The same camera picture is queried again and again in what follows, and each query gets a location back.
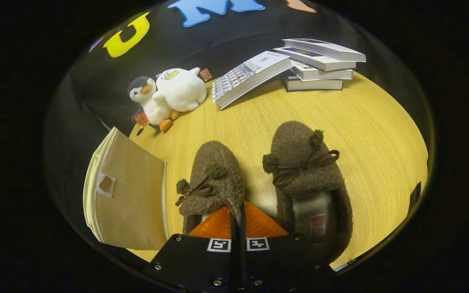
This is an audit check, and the white duck plush toy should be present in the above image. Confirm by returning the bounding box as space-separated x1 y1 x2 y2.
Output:
153 67 213 113

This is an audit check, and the beige fabric storage box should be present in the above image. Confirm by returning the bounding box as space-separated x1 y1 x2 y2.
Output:
83 127 169 251

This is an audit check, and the brown fuzzy shoe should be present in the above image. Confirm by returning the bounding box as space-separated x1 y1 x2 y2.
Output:
262 120 354 265
175 140 247 236

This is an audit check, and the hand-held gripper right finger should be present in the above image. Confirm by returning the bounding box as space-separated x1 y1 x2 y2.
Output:
241 201 337 293

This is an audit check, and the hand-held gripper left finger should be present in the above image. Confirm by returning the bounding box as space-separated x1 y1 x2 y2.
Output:
145 202 239 293

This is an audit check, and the penguin plush toy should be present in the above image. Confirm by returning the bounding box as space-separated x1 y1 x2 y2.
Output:
127 76 180 133

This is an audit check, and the white book dark cover picture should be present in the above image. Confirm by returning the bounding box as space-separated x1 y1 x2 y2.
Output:
273 46 357 73

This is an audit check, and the patterned cover book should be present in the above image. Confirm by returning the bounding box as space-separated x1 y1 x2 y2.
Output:
212 50 294 110

